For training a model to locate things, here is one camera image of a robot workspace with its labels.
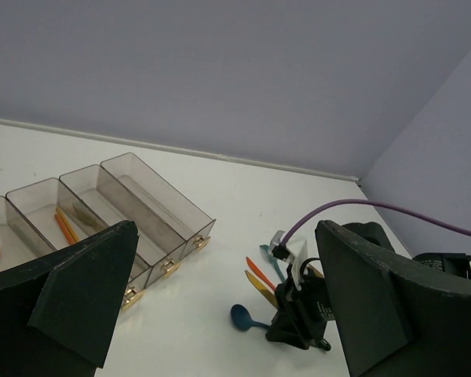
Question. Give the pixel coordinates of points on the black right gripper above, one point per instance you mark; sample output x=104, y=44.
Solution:
x=302, y=317

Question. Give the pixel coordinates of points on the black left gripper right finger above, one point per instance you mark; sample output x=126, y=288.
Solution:
x=395, y=316

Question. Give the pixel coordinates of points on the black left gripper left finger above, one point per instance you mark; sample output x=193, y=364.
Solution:
x=58, y=312

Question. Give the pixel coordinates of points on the dark blue plastic spoon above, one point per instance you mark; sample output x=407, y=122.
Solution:
x=242, y=319

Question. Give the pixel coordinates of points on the teal spatula fork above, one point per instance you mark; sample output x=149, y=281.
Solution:
x=264, y=249

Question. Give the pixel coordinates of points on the teal plastic fork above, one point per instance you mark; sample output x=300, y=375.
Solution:
x=87, y=218

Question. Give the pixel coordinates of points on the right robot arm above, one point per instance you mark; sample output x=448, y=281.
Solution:
x=454, y=264

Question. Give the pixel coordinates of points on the orange plastic knife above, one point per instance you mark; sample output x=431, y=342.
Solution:
x=253, y=267

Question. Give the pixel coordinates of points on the clear tray near end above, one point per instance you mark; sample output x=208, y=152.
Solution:
x=16, y=243

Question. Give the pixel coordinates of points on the clear tray end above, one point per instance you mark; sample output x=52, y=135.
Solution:
x=16, y=243
x=164, y=200

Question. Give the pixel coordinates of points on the clear tray far end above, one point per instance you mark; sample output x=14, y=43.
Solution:
x=164, y=200

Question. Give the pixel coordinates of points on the gold knife dark handle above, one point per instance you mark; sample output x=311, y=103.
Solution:
x=262, y=289

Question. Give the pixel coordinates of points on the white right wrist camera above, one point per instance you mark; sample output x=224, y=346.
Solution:
x=294, y=253

